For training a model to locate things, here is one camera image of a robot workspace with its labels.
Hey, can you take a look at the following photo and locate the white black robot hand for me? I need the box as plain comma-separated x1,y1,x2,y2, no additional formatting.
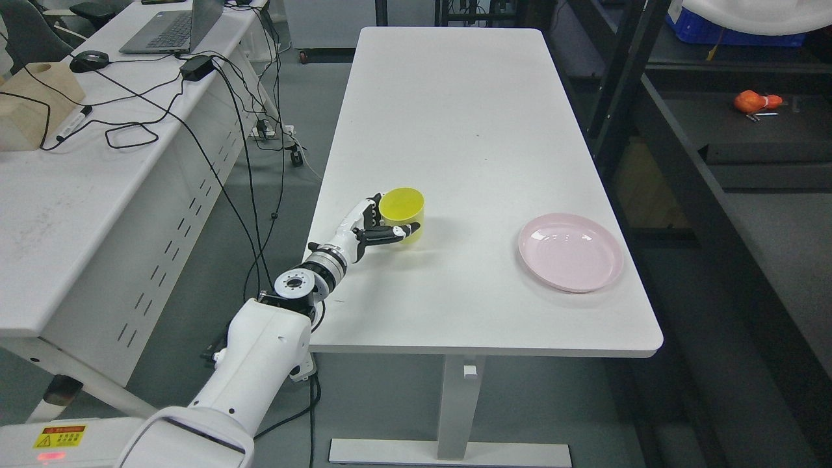
322,192,421,263

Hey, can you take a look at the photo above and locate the yellow plastic cup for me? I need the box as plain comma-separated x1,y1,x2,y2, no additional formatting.
378,187,424,226

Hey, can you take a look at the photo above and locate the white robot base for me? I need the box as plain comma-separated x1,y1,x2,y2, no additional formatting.
1,417,144,467

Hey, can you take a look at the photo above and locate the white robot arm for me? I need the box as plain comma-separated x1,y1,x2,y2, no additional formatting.
115,298,312,467

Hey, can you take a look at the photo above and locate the black metal shelf rack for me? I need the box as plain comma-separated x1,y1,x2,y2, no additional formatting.
533,1,830,467

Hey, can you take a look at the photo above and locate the white standing desk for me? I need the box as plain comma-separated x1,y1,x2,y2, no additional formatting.
309,27,664,467

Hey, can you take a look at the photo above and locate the white power strip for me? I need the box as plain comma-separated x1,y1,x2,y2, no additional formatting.
289,353,316,382

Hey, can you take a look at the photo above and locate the pink plastic plate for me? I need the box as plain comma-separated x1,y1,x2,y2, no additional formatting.
517,213,623,293

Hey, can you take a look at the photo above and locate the black power adapter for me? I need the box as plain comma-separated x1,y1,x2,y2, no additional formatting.
179,55,216,82

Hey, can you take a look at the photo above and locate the white side desk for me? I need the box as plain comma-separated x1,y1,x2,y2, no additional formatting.
2,1,265,424

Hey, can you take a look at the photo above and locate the grey laptop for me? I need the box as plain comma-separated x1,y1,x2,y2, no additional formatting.
119,1,225,55

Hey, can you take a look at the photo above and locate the black white marker pen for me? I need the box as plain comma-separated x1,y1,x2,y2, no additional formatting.
55,105,92,142

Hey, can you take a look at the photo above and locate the black computer mouse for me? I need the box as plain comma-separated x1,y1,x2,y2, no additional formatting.
69,50,111,73

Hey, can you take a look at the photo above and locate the wooden box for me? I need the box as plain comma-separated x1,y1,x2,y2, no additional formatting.
1,62,85,151

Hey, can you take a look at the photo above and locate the blue plastic crate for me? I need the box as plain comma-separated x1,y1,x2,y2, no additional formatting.
664,0,807,47

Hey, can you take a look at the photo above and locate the black office chair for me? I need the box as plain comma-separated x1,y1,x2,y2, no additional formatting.
0,0,118,75

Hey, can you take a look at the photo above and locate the orange toy object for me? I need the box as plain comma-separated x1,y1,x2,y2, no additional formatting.
733,90,783,114

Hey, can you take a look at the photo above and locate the black cable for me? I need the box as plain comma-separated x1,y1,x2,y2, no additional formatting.
39,52,290,300

